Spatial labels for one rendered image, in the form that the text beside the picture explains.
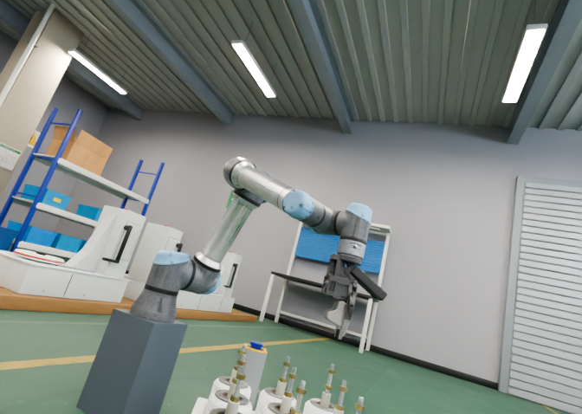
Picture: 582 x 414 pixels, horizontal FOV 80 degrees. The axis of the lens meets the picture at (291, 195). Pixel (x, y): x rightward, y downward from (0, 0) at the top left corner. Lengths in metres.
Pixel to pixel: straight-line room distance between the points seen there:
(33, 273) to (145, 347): 1.60
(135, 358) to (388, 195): 5.47
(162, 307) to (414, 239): 5.13
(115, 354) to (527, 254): 5.53
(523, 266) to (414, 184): 1.97
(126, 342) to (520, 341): 5.26
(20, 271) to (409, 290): 4.90
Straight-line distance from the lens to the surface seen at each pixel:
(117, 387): 1.31
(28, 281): 2.74
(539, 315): 5.97
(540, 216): 6.25
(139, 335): 1.26
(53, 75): 7.54
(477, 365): 5.93
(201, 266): 1.35
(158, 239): 3.58
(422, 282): 5.92
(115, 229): 3.18
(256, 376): 1.13
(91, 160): 6.15
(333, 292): 0.95
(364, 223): 0.99
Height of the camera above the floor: 0.49
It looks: 15 degrees up
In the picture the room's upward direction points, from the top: 15 degrees clockwise
